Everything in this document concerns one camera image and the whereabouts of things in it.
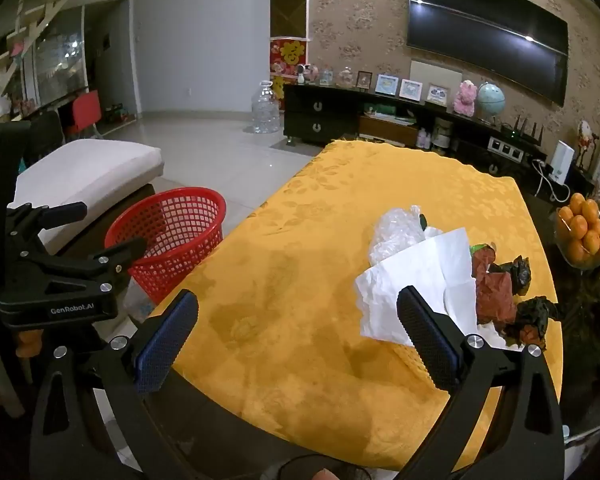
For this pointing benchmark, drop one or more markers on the pink plush toy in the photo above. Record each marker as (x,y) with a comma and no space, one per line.
(465,99)

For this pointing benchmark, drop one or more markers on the black wifi router antennas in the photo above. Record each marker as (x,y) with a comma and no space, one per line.
(518,131)

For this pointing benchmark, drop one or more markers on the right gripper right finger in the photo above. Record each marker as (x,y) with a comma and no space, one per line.
(524,439)

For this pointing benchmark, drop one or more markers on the black wrapper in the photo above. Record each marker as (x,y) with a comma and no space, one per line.
(519,271)

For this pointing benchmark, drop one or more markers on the black tv cabinet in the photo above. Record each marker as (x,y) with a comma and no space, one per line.
(319,115)

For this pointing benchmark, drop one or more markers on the red festive wall poster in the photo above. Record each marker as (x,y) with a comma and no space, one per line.
(286,54)

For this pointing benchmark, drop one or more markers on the clear plastic bag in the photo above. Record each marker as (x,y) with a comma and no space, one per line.
(395,231)

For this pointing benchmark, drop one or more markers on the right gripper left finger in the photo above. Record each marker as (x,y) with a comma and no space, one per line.
(131,368)

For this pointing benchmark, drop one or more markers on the large clear water jug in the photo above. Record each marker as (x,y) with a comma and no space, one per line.
(265,109)

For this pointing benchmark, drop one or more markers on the red plastic mesh basket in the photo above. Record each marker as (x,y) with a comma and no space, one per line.
(180,227)

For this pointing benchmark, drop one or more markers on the bowl of oranges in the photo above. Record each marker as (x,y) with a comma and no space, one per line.
(577,232)

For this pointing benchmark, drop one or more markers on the yellow floral tablecloth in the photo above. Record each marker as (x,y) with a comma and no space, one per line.
(278,340)

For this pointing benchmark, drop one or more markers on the red chair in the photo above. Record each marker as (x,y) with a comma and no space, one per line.
(86,112)

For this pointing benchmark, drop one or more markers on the wall mounted black television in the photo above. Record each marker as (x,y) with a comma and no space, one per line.
(515,39)

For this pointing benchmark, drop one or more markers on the white paper sheet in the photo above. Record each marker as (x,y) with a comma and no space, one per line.
(440,270)

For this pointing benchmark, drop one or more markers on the white router box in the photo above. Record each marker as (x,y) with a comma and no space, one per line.
(561,162)

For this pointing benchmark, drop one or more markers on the white cushioned bench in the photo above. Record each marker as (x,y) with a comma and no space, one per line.
(98,173)

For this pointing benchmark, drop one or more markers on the light blue globe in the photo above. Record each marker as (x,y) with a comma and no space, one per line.
(491,100)

